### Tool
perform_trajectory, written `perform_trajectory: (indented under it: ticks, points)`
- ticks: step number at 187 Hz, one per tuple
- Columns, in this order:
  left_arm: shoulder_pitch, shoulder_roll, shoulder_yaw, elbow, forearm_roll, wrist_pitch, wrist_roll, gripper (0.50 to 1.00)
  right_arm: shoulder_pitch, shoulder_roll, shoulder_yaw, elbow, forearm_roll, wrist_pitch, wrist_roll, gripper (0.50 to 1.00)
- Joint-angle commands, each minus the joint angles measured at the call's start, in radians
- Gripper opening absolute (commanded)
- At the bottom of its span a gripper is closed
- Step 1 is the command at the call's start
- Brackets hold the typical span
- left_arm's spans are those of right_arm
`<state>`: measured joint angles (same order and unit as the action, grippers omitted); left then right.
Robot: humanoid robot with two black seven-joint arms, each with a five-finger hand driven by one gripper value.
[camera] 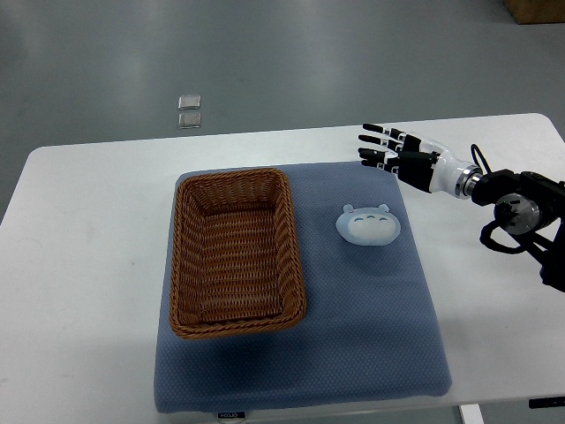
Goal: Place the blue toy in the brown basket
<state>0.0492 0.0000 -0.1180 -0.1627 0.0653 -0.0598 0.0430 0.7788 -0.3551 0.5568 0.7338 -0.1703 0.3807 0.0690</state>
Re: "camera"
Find white table leg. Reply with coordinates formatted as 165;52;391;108
458;404;485;424

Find brown wicker basket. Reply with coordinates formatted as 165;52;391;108
169;168;306;339

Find blue plush toy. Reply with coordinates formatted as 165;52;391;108
335;204;402;246

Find upper metal floor plate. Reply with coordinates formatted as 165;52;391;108
177;95;201;110

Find blue fabric mat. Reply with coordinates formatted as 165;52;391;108
154;162;451;413

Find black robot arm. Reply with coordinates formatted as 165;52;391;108
358;124;564;292

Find lower metal floor plate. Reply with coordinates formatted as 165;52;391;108
177;112;202;129

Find black table control panel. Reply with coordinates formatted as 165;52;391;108
528;396;565;409

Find metal floor plate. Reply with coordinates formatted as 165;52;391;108
177;95;201;110
177;112;202;129

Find cardboard box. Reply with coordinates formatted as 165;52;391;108
503;0;564;25

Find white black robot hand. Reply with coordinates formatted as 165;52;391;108
358;124;480;198

